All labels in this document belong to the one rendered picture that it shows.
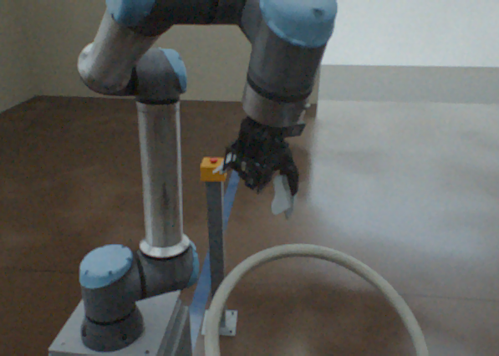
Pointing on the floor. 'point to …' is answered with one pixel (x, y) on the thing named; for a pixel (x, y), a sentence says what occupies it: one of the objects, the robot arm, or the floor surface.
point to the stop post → (216, 239)
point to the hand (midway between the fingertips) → (256, 194)
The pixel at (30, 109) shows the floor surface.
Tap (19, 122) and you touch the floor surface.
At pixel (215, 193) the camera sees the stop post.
